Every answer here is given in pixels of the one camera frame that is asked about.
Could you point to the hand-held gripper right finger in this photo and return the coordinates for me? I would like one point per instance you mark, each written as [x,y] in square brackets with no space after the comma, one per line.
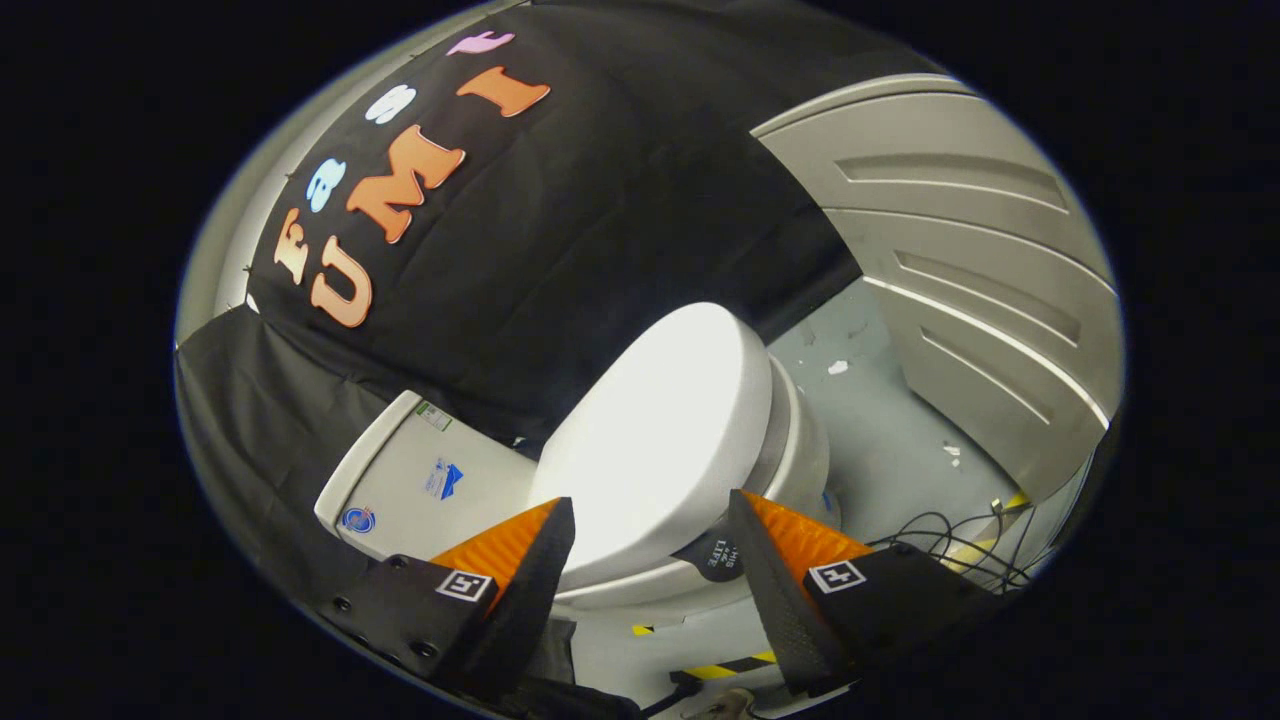
[775,600]

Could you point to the white drawer cabinet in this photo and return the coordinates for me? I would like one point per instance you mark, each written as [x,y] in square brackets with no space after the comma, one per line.
[950,250]

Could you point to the white toilet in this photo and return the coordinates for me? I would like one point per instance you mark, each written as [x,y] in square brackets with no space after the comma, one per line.
[420,480]

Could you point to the white toilet lid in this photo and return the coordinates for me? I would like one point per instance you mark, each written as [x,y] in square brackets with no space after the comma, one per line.
[660,420]

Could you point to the black backdrop cloth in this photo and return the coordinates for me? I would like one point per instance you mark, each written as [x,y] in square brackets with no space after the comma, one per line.
[600,230]

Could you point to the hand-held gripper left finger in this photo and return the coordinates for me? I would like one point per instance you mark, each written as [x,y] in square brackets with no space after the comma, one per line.
[520,600]

